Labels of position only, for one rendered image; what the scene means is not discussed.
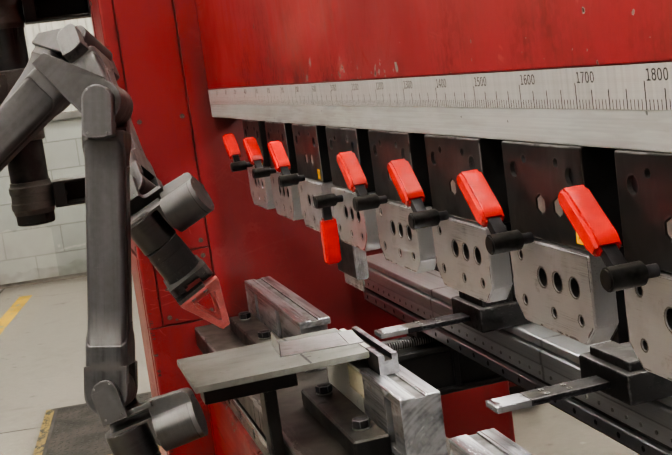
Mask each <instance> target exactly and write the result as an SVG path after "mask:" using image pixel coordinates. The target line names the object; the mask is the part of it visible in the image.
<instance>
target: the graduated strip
mask: <svg viewBox="0 0 672 455"><path fill-rule="evenodd" d="M208 94H209V101H210V104H255V105H330V106H406V107H481V108H556V109H632V110H672V62H665V63H648V64H632V65H615V66H598V67H581V68H564V69H547V70H531V71H514V72H497V73H480V74H463V75H446V76H429V77H413V78H396V79H379V80H362V81H345V82H328V83H312V84H295V85H278V86H261V87H244V88H227V89H211V90H208Z"/></svg>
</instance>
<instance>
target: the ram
mask: <svg viewBox="0 0 672 455"><path fill-rule="evenodd" d="M195 4H196V11H197V17H198V24H199V31H200V38H201V45H202V52H203V58H204V65H205V72H206V79H207V86H208V89H209V90H211V89H227V88H244V87H261V86H278V85H295V84H312V83H328V82H345V81H362V80H379V79H396V78H413V77H429V76H446V75H463V74H480V73H497V72H514V71H531V70H547V69H564V68H581V67H598V66H615V65H632V64H648V63H665V62H672V0H195ZM210 107H211V113H212V117H219V118H231V119H244V120H257V121H269V122H282V123H295V124H308V125H320V126H333V127H346V128H359V129H371V130H384V131H397V132H410V133H422V134H435V135H448V136H460V137H473V138H486V139H499V140H511V141H524V142H537V143H550V144H562V145H575V146H588V147H600V148H613V149H626V150H639V151H651V152H664V153H672V110H632V109H556V108H481V107H406V106H330V105H255V104H210Z"/></svg>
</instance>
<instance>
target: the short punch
mask: <svg viewBox="0 0 672 455"><path fill-rule="evenodd" d="M339 242H340V250H341V257H342V258H341V260H340V261H339V263H337V264H338V269H339V270H340V271H342V272H344V276H345V282H346V283H348V284H350V285H352V286H354V287H356V288H357V289H359V290H361V291H363V292H365V284H364V279H368V277H369V271H368V263H367V256H366V251H364V250H361V249H359V248H357V247H354V246H352V245H350V244H347V243H345V242H343V241H341V239H340V236H339Z"/></svg>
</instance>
